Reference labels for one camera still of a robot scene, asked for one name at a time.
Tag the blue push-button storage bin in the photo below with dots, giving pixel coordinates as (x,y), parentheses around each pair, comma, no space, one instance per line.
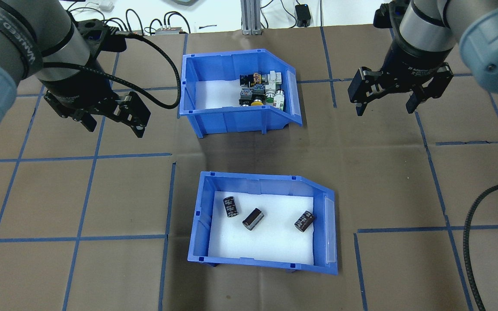
(231,123)

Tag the blue capacitor storage bin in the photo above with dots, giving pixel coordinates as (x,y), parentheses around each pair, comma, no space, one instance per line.
(201,224)

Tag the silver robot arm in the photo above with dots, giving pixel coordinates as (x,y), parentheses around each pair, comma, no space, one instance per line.
(11,39)
(430,21)

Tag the silver orange usb converter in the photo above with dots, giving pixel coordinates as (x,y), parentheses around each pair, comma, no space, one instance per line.
(169,30)

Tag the white power adapter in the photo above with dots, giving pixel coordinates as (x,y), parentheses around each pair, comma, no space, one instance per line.
(106,5)

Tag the small black power adapter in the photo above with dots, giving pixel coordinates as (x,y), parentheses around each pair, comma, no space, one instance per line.
(303,14)

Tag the yellow mushroom push button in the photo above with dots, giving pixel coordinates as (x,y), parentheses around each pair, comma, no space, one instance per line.
(256,103)

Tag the black cylindrical capacitor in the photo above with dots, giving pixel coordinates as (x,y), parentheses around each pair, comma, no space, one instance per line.
(253,219)
(304,221)
(231,206)

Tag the white selector switch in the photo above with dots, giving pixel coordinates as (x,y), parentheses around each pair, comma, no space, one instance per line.
(275,77)

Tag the green white button switch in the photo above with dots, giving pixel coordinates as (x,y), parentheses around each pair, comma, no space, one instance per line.
(270,94)

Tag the black blue button switch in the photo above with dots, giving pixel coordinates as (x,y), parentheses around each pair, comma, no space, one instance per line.
(258,90)
(245,95)

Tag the orange contact block switch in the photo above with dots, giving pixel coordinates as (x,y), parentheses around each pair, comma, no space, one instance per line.
(257,78)

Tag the black push button switch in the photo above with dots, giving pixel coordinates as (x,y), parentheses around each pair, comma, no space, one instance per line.
(245,79)

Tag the aluminium extrusion post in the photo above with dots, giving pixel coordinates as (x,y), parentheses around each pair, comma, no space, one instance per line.
(251,17)

